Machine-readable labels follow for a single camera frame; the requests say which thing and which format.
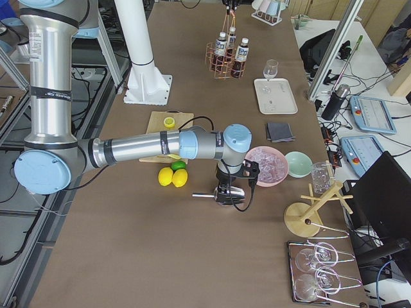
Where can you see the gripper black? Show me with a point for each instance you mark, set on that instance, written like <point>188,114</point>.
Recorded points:
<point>225,178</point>

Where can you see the copper wire bottle basket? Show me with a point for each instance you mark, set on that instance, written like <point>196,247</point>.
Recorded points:
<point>225,73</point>

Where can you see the tea bottle white cap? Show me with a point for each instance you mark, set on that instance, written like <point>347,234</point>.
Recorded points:
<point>240,58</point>

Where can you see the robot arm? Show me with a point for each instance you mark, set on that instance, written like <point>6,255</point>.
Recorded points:
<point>53,157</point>

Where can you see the tea bottle front left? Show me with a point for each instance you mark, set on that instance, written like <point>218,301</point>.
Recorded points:
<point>219,52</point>

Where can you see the tea bottle back left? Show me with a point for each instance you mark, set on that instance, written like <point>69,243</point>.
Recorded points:
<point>231,41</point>

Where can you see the steel ice scoop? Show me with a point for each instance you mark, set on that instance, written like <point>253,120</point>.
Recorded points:
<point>205,194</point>

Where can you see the lower yellow lemon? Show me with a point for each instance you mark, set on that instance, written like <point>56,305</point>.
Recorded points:
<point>180,177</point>

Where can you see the yellow lemon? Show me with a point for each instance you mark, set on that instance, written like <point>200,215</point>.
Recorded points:
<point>165,176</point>
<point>180,177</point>

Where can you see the pink bowl with ice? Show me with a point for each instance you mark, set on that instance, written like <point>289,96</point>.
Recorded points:
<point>273,165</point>

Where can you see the green lime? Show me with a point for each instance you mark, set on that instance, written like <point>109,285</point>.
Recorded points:
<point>177,165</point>

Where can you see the yellow plastic knife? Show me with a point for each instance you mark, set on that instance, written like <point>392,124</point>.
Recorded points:
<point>174,156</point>

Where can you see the upper yellow lemon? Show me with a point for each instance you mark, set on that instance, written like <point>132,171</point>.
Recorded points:
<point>165,176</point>

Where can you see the grey folded cloth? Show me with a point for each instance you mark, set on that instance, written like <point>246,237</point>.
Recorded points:
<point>279,132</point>

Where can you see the green bowl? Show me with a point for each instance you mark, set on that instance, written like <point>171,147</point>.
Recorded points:
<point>299,164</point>

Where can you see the half lemon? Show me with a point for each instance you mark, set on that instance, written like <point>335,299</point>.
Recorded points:
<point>169,122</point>

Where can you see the bamboo cutting board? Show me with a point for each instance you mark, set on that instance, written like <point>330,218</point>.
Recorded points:
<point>155,124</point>

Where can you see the wooden cup stand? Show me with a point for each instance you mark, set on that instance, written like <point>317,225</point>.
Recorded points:
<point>304,221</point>

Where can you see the cream rectangular tray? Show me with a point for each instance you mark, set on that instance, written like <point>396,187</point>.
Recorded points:
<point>275,97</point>

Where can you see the clear glass tumbler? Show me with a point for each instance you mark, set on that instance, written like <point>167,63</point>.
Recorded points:
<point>322,176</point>

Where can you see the clear wine glass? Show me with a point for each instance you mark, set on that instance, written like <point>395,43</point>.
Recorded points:
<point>270,72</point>

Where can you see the black thermos bottle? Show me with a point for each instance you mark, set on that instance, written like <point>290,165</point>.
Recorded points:
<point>335,102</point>

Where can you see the blue teach pendant near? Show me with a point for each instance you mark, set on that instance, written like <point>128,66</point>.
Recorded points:
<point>361,152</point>

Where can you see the blue teach pendant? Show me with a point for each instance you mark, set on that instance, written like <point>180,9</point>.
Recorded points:
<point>371,115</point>
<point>361,152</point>

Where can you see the blue teach pendant far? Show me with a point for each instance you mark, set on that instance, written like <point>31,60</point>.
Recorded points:
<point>371,115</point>

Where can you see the black monitor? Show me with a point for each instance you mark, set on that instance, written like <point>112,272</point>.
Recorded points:
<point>383,195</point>

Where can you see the white cup rack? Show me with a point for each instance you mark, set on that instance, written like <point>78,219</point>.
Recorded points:
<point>268,11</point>

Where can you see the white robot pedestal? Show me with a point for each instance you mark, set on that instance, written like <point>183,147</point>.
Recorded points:
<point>146,84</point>

